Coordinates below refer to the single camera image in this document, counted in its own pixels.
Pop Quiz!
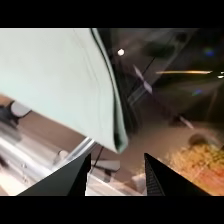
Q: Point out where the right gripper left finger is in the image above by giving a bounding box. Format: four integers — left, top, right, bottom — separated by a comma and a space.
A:
18, 152, 92, 197

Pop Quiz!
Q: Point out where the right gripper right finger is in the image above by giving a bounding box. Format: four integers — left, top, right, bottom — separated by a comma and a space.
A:
143, 152, 212, 197

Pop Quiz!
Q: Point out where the pale green garment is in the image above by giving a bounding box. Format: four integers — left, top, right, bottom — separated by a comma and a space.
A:
0, 28, 129, 155

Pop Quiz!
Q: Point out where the silver frame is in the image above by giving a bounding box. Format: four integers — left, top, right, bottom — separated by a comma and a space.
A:
0, 131, 144, 197

